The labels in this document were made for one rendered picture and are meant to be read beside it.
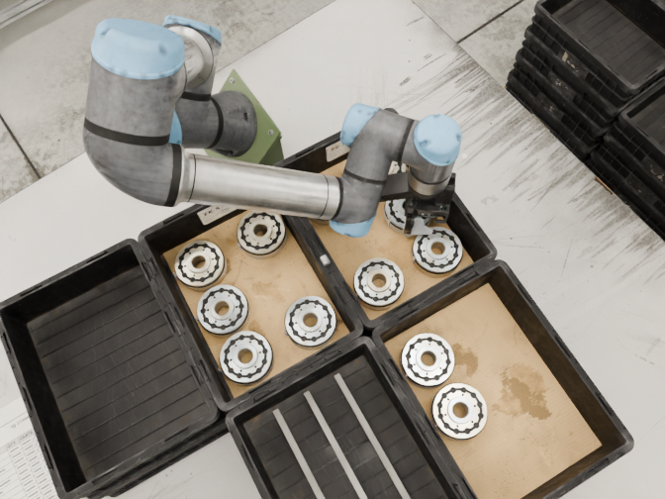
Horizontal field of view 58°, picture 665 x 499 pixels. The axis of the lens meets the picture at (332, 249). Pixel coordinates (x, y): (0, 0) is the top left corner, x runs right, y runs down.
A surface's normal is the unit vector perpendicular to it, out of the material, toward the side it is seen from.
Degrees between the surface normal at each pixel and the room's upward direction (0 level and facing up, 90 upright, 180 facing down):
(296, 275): 0
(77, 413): 0
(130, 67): 43
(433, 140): 1
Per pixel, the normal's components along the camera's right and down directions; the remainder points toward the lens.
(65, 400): -0.03, -0.37
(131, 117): 0.29, 0.43
